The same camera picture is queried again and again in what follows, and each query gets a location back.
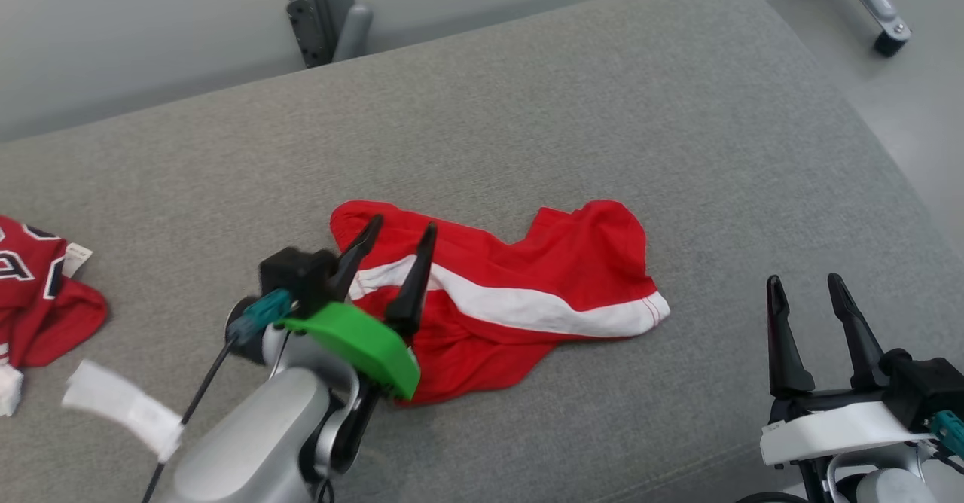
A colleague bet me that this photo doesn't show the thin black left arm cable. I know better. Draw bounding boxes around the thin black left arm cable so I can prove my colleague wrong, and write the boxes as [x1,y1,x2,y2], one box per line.
[142,334,240,503]

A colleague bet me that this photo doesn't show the teal camera connector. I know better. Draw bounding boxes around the teal camera connector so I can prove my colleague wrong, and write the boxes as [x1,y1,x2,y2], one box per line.
[226,288,293,342]
[930,410,964,459]

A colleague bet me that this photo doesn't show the red lettered jersey white sleeves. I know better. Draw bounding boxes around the red lettered jersey white sleeves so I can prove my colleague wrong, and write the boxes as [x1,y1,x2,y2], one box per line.
[0,215,108,417]

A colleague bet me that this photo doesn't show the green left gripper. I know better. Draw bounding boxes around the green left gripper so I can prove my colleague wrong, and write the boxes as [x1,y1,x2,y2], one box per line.
[284,215,438,401]

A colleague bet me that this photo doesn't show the white strap on cable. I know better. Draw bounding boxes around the white strap on cable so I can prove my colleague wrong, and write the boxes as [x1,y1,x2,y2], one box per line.
[62,360,185,462]

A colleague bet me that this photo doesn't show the teal right camera connector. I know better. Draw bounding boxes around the teal right camera connector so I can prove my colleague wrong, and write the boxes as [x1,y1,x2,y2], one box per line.
[930,410,964,459]

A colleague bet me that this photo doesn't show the red shorts with white stripe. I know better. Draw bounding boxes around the red shorts with white stripe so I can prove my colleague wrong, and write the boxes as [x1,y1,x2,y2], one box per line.
[330,200,671,406]

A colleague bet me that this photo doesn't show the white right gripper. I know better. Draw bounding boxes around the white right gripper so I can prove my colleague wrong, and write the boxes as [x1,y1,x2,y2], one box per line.
[759,273,932,467]

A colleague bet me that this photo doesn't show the teal left camera connector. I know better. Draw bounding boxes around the teal left camera connector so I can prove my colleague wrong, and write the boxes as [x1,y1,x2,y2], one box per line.
[226,288,293,342]

